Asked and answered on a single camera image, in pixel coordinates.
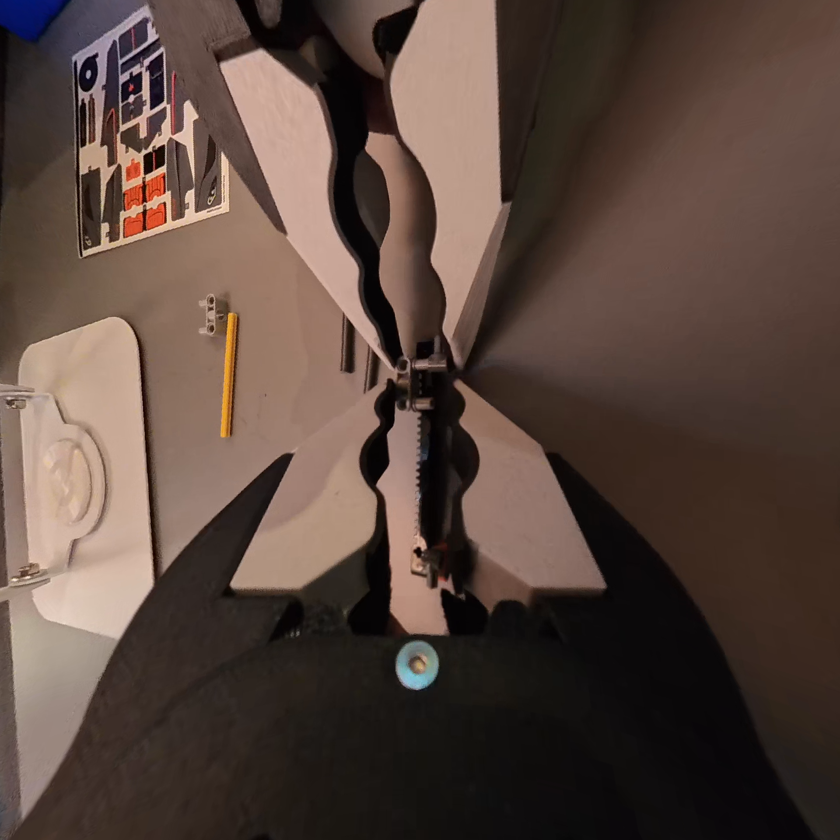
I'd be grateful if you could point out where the yellow lego axle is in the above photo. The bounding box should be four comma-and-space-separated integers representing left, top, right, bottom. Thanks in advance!
220, 312, 239, 438

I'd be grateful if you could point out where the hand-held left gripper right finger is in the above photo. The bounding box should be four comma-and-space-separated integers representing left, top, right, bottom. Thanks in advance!
451, 382, 607, 613

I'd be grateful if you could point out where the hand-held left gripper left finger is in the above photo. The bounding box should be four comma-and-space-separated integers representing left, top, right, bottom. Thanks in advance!
230, 386, 399, 616

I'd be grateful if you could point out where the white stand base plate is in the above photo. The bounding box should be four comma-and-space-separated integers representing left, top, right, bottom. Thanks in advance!
18, 317, 157, 641

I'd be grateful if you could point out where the lego sticker sheet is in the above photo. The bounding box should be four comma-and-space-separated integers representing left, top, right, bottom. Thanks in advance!
71, 7, 232, 258

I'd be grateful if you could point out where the black lego gear rack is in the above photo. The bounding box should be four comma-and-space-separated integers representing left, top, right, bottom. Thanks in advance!
392, 377, 473, 592

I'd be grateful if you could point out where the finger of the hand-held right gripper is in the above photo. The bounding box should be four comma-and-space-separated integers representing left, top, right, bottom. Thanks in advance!
218, 47, 404, 370
386, 0, 514, 370

